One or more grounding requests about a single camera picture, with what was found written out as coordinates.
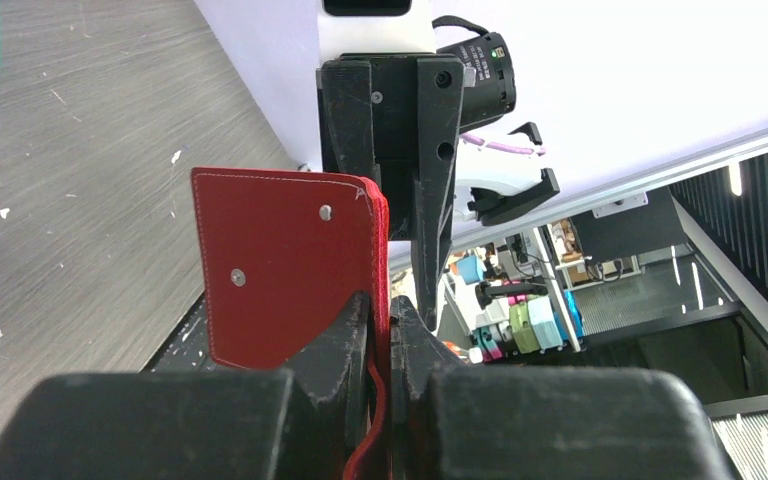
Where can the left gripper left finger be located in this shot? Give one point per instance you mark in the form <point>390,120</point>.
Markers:
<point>303,420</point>

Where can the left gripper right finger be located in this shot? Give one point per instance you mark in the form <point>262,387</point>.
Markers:
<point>455,421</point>

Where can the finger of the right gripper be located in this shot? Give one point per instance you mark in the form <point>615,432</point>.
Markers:
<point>345,110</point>
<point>439,103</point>

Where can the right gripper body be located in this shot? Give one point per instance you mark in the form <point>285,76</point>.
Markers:
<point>395,136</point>

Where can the red leather card holder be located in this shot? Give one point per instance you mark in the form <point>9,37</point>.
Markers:
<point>281,252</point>

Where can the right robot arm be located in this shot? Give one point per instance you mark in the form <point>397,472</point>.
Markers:
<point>494,183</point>

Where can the colourful boxes on shelf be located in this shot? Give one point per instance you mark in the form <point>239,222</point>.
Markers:
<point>504,318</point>

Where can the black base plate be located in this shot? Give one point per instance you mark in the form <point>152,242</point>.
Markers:
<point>186,348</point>

